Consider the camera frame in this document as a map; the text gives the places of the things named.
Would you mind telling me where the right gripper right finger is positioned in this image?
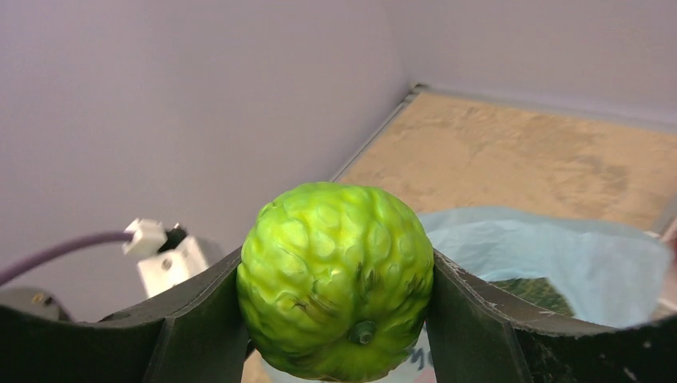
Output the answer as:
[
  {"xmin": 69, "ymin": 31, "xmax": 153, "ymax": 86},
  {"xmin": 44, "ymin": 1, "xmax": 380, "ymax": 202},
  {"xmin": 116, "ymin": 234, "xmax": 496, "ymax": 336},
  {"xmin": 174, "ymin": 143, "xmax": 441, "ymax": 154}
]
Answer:
[{"xmin": 426, "ymin": 252, "xmax": 676, "ymax": 383}]

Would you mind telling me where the bumpy light green fruit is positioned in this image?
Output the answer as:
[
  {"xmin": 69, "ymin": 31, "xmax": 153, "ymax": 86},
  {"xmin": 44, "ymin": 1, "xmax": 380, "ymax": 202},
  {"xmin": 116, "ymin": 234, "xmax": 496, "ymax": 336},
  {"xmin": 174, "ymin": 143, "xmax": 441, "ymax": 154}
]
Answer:
[{"xmin": 237, "ymin": 182, "xmax": 434, "ymax": 382}]

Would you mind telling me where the dark green fake broccoli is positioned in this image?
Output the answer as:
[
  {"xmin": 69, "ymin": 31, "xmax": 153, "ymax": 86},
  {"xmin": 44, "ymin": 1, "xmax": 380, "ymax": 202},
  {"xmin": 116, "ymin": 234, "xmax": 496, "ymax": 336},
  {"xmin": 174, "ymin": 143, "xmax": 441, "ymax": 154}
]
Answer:
[{"xmin": 491, "ymin": 278, "xmax": 575, "ymax": 317}]

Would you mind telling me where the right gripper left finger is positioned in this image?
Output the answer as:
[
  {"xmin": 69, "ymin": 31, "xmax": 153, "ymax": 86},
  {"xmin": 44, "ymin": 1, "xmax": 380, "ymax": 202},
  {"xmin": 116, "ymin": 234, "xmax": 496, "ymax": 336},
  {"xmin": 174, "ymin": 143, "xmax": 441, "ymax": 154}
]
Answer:
[{"xmin": 1, "ymin": 251, "xmax": 249, "ymax": 382}]

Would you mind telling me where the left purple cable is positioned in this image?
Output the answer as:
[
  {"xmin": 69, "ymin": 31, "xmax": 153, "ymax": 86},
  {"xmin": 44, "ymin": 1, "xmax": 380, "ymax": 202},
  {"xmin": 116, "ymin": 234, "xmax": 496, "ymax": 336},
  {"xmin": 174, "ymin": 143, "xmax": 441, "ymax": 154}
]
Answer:
[{"xmin": 0, "ymin": 231, "xmax": 136, "ymax": 287}]

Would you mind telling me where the blue printed plastic bag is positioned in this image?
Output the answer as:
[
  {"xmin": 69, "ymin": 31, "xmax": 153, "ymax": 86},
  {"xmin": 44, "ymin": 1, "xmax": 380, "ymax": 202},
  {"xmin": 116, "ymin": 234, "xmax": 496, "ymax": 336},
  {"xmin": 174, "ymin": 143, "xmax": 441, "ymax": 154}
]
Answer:
[{"xmin": 386, "ymin": 207, "xmax": 673, "ymax": 382}]

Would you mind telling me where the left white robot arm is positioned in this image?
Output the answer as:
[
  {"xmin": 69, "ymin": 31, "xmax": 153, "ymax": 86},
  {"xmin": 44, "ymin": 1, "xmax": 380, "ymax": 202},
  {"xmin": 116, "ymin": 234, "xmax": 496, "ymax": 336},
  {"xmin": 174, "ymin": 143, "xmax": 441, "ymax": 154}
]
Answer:
[{"xmin": 1, "ymin": 287, "xmax": 72, "ymax": 322}]

